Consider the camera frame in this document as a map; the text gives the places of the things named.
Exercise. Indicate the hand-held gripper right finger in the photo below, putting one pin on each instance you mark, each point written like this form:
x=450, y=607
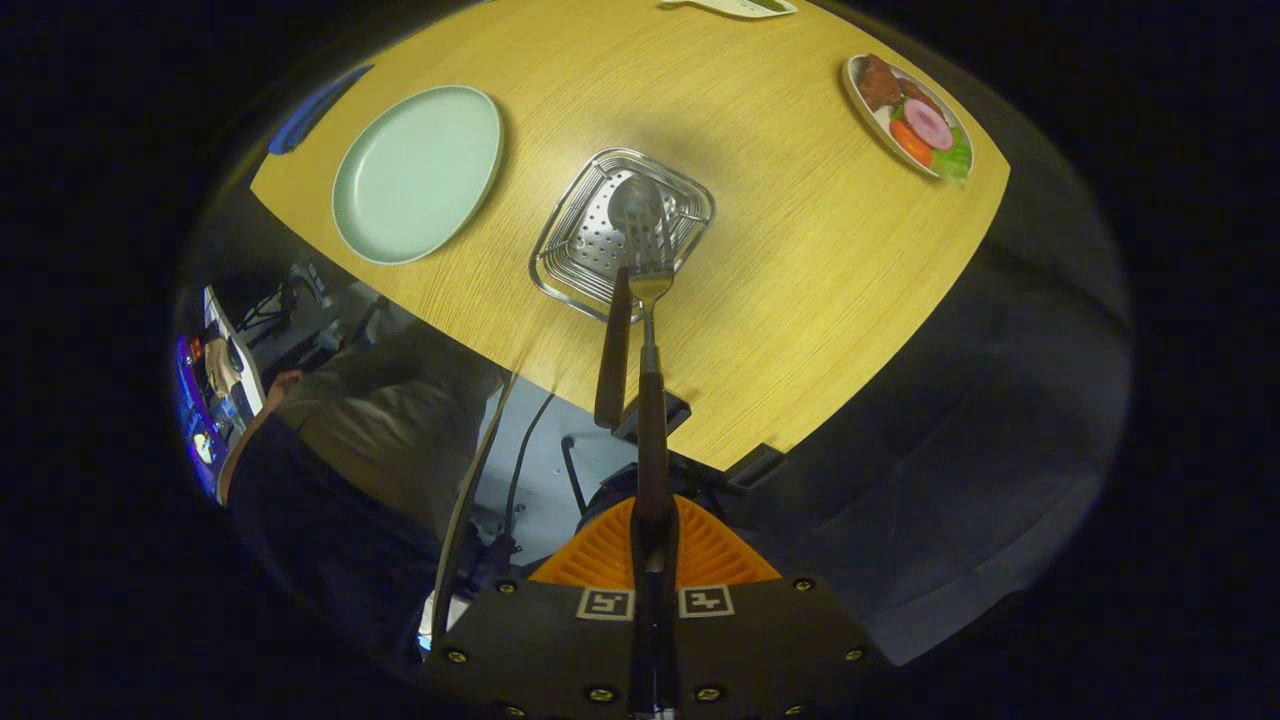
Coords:
x=760, y=640

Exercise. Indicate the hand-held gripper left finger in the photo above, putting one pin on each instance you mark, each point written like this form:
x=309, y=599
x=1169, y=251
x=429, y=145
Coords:
x=540, y=640

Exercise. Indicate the black table clamp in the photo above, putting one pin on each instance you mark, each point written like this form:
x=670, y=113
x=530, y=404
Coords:
x=755, y=465
x=655, y=415

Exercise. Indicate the person's beige clothing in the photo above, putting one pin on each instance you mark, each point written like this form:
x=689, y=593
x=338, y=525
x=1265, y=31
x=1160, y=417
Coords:
x=400, y=430

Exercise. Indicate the computer screen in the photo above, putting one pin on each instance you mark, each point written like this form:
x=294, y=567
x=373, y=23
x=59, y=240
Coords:
x=215, y=390

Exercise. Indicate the pale green plate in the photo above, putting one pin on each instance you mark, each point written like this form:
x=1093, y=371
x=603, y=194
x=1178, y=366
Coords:
x=415, y=175

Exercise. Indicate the green lettuce leaf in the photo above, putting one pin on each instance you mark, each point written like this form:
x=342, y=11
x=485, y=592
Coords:
x=957, y=160

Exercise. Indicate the red tomato slice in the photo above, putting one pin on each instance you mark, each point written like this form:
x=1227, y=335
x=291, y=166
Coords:
x=910, y=143

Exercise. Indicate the white food plate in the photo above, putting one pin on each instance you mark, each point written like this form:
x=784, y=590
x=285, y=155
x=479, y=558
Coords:
x=875, y=115

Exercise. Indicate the pink ham slice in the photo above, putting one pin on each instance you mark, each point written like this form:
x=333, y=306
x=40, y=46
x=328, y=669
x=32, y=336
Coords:
x=928, y=123

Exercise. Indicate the small brown meat piece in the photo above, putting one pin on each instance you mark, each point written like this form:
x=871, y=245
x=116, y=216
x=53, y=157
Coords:
x=915, y=92

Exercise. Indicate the large brown meat piece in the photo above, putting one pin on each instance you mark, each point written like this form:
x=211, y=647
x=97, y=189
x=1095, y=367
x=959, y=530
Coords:
x=878, y=82

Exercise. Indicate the blue cloth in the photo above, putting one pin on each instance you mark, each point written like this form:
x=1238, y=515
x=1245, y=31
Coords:
x=315, y=110

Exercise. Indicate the white divided bean dish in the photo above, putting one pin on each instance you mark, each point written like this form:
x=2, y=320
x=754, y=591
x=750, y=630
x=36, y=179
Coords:
x=735, y=6

